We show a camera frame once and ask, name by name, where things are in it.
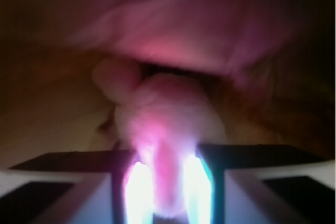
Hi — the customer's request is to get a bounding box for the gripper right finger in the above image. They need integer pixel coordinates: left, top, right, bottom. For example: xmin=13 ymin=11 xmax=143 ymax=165
xmin=186 ymin=144 xmax=335 ymax=223

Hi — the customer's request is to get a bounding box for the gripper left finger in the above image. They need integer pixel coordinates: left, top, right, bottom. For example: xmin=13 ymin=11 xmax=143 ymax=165
xmin=1 ymin=150 xmax=153 ymax=223

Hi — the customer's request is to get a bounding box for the pink plush bunny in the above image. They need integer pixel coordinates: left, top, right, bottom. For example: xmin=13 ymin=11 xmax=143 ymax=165
xmin=65 ymin=0 xmax=310 ymax=217

